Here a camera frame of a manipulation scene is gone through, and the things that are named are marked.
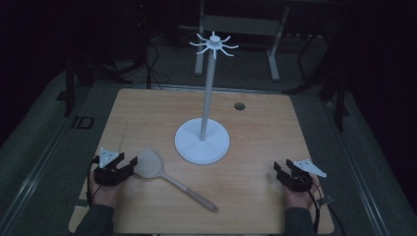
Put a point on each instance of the grey tape piece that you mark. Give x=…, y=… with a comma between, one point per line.
x=325, y=200

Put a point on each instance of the dark round table grommet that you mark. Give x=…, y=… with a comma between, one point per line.
x=239, y=106

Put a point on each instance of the person's left hand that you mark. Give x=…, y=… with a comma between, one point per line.
x=105, y=196

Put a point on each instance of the white hook rack stand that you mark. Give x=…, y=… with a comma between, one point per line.
x=202, y=144

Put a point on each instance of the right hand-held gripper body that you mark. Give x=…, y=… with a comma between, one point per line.
x=298, y=182

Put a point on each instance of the person's right hand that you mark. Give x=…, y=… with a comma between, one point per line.
x=298, y=199

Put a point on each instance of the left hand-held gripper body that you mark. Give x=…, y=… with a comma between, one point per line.
x=106, y=175

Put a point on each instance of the grey metal table frame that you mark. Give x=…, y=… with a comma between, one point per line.
x=242, y=25

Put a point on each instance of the beige spatula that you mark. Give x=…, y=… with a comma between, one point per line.
x=149, y=164

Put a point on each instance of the black metal stand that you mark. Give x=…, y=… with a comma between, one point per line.
x=69, y=88
x=341, y=101

